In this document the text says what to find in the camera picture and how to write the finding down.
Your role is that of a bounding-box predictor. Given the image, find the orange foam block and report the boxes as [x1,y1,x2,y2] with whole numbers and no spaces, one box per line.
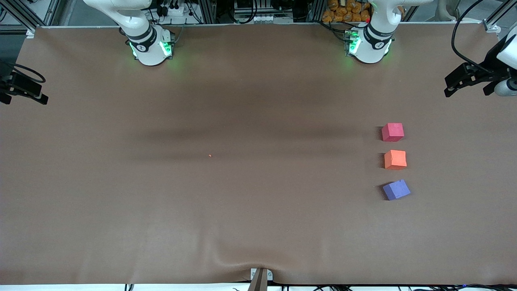
[384,150,407,170]

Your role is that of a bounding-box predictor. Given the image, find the red foam block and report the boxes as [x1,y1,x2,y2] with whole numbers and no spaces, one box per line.
[381,122,404,142]

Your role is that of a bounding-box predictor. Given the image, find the purple foam block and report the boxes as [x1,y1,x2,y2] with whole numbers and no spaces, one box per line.
[382,179,411,201]

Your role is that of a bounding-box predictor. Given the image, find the bag of orange snacks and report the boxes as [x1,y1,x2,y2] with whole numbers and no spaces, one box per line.
[322,0,371,23]

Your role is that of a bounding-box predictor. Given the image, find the white power strip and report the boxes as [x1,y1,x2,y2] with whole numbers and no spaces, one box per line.
[160,4,186,17]

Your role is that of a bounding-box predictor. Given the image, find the table cover cloth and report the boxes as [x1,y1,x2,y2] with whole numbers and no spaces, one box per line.
[0,23,517,285]

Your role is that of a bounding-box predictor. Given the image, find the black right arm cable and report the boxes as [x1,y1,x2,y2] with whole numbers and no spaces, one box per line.
[0,61,46,84]

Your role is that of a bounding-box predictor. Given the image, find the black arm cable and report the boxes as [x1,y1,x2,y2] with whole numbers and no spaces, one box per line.
[0,61,46,84]
[452,0,491,71]

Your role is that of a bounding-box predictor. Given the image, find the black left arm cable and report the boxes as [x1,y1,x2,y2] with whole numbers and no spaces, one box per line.
[452,0,491,71]

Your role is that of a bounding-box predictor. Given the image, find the aluminium frame profile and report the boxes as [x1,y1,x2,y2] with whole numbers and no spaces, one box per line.
[0,0,61,39]
[483,0,517,33]

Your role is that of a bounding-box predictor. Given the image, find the grey metal clamp bracket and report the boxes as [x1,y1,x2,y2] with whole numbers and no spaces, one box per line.
[248,268,273,291]

